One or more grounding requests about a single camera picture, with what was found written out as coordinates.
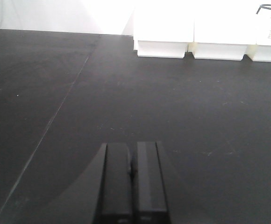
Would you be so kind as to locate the white middle storage bin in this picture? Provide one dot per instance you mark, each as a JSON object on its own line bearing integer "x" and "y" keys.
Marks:
{"x": 223, "y": 29}

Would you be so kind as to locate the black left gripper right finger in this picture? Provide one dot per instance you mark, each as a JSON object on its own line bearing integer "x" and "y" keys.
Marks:
{"x": 149, "y": 196}

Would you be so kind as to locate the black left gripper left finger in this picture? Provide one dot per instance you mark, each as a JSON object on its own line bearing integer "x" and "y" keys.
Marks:
{"x": 115, "y": 196}

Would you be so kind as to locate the white right storage bin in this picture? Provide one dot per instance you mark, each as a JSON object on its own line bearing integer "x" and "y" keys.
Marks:
{"x": 260, "y": 51}

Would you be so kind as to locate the white storage bin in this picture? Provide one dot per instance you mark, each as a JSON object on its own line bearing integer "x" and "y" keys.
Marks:
{"x": 223, "y": 29}
{"x": 260, "y": 51}
{"x": 163, "y": 28}

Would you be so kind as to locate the white left storage bin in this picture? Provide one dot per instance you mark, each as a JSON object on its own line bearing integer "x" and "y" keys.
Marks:
{"x": 163, "y": 28}

